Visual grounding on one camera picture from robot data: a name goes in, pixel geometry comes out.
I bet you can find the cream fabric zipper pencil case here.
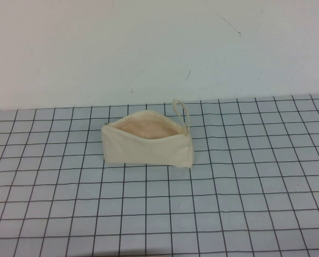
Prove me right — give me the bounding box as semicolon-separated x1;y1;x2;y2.
100;98;195;170

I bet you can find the grey grid pattern table mat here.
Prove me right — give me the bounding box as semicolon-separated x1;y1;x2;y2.
0;92;319;257

